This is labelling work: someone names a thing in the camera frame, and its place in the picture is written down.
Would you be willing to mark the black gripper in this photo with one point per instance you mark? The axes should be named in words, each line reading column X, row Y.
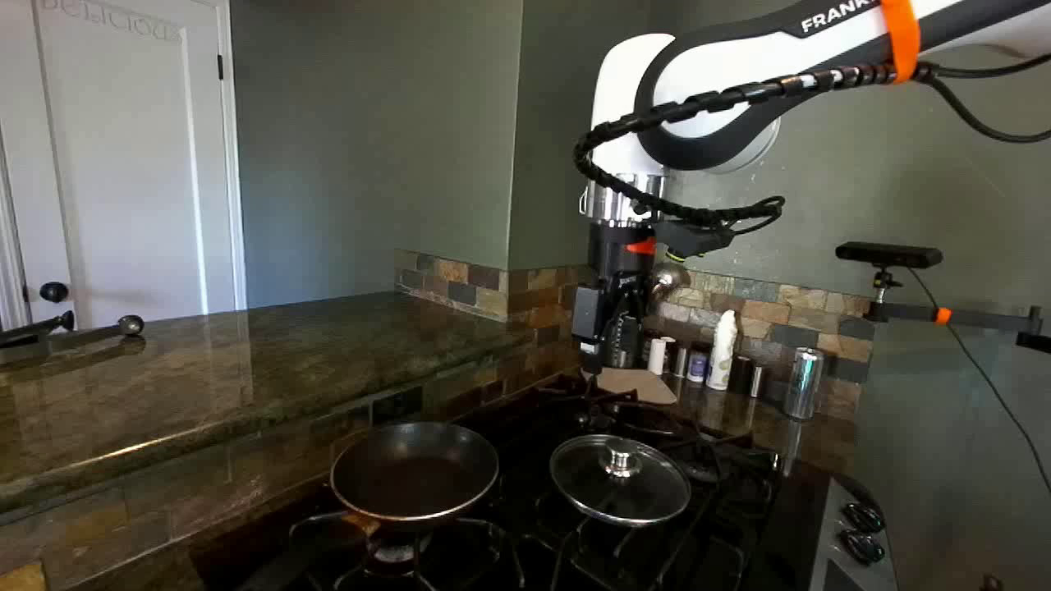
column 625, row 268

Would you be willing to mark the glass lid with metal knob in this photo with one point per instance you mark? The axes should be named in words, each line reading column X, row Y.
column 619, row 480

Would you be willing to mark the black frying pan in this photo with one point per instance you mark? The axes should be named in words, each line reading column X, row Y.
column 414, row 476

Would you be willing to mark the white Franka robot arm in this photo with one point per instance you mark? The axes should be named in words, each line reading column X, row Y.
column 744, row 50

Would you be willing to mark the small white cup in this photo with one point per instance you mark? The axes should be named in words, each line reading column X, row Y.
column 658, row 356

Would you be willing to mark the beige quilted pot holder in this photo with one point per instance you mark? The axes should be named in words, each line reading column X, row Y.
column 638, row 385

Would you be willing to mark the small jar with blue label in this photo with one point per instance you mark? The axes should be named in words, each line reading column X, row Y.
column 696, row 367

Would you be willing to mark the white plastic bottle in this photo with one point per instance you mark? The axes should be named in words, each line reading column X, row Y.
column 724, row 354

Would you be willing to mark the small dark jar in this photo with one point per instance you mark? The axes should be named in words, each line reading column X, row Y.
column 745, row 375

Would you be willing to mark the silver drink can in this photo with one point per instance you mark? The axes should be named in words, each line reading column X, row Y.
column 801, row 381

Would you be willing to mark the black gas stove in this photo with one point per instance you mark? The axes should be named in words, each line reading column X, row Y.
column 658, row 547

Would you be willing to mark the black stove knob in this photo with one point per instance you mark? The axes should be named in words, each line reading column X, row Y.
column 860, row 550
column 860, row 516

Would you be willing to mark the white panel door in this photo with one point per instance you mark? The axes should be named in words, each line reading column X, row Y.
column 132, row 166

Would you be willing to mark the black door knob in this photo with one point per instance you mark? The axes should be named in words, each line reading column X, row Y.
column 53, row 295

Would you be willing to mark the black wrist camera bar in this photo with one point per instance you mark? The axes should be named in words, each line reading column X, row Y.
column 693, row 239

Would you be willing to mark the black wall outlet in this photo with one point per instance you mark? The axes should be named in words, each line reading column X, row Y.
column 398, row 407

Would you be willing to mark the black stereo camera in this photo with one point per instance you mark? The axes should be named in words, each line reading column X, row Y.
column 887, row 253

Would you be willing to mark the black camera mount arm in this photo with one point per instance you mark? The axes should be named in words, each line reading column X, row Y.
column 985, row 319

